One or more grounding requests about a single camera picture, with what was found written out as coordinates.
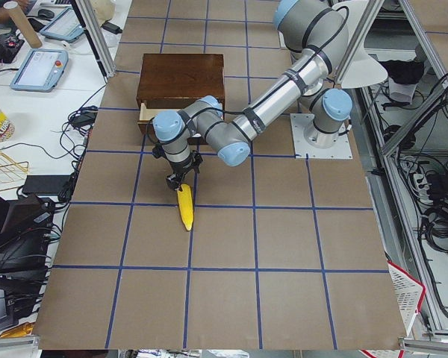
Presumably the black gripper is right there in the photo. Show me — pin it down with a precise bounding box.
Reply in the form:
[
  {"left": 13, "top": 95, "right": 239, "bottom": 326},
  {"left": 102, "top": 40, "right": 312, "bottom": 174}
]
[{"left": 166, "top": 151, "right": 202, "bottom": 191}]

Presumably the yellow corn cob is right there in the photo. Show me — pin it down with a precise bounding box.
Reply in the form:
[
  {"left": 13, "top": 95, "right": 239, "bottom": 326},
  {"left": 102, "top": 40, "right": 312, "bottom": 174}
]
[{"left": 176, "top": 183, "right": 194, "bottom": 231}]

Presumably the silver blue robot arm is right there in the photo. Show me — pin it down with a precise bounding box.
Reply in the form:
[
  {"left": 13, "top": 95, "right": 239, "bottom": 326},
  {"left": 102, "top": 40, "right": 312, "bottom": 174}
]
[{"left": 152, "top": 1, "right": 351, "bottom": 190}]

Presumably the dark brown wooden cabinet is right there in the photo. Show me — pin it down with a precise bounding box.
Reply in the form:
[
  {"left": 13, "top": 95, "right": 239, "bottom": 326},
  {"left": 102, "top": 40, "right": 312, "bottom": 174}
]
[{"left": 136, "top": 53, "right": 225, "bottom": 109}]

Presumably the black power adapter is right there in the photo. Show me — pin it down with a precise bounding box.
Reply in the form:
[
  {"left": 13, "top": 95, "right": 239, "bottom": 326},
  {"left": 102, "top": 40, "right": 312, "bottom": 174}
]
[{"left": 68, "top": 106, "right": 98, "bottom": 128}]

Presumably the black computer equipment stack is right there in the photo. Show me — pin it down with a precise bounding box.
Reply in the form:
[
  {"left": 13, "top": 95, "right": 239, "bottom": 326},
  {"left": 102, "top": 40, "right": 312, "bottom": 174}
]
[{"left": 0, "top": 195, "right": 55, "bottom": 331}]

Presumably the blue teach pendant near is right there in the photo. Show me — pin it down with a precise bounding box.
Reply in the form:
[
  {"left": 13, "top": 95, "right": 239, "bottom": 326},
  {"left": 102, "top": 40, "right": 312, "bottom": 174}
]
[{"left": 10, "top": 49, "right": 69, "bottom": 92}]

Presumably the blue teach pendant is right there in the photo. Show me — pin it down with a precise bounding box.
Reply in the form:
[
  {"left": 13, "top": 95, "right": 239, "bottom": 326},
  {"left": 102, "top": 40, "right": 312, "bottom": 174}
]
[
  {"left": 10, "top": 49, "right": 69, "bottom": 92},
  {"left": 40, "top": 7, "right": 84, "bottom": 43}
]

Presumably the blue teach pendant far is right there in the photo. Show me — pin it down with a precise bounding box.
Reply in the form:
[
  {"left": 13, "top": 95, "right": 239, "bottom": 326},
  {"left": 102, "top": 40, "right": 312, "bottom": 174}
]
[{"left": 40, "top": 7, "right": 84, "bottom": 43}]

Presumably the cardboard tube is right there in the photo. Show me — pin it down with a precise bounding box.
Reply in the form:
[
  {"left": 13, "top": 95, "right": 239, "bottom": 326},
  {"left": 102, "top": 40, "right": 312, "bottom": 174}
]
[{"left": 3, "top": 1, "right": 43, "bottom": 48}]

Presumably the white plastic basket red rim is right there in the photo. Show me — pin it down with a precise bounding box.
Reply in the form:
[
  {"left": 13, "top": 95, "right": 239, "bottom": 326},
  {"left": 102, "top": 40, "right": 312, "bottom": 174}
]
[{"left": 388, "top": 261, "right": 426, "bottom": 335}]

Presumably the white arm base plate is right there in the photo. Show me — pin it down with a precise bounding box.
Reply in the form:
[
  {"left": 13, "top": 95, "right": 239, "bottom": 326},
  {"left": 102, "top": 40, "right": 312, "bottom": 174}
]
[{"left": 290, "top": 113, "right": 352, "bottom": 160}]

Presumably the aluminium frame post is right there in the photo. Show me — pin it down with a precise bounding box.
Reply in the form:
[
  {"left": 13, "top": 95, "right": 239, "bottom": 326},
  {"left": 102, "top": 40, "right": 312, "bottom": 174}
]
[{"left": 72, "top": 0, "right": 116, "bottom": 78}]

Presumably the gold wire rack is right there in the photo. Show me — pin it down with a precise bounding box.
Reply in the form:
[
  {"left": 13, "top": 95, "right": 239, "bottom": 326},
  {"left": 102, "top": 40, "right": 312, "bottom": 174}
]
[{"left": 0, "top": 151, "right": 29, "bottom": 192}]

